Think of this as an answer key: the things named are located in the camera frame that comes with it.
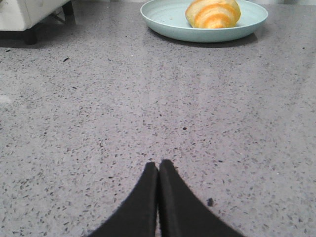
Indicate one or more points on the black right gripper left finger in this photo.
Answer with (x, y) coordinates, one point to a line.
(136, 217)

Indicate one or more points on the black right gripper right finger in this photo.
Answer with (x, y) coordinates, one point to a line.
(181, 213)

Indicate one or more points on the croissant bread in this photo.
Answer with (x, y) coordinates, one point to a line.
(213, 14)

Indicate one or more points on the light blue plate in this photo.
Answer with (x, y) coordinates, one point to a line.
(167, 18)

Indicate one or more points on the white sofa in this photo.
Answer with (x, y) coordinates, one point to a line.
(22, 15)

